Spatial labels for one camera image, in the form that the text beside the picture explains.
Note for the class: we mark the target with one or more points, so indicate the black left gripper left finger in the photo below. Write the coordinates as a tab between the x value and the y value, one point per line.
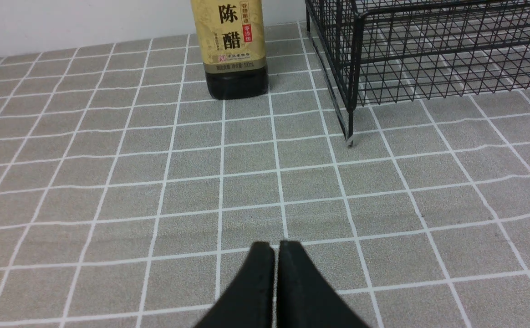
248	300

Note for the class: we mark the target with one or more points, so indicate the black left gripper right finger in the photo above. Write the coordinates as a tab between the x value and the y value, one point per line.
304	298

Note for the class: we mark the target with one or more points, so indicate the dark vinegar bottle gold label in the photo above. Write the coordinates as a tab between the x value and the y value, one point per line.
231	37

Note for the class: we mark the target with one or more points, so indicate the grey checkered tablecloth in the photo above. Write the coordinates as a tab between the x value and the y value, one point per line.
129	198

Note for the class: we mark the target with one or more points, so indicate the black wire mesh shelf rack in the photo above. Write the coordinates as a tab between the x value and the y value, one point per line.
376	52

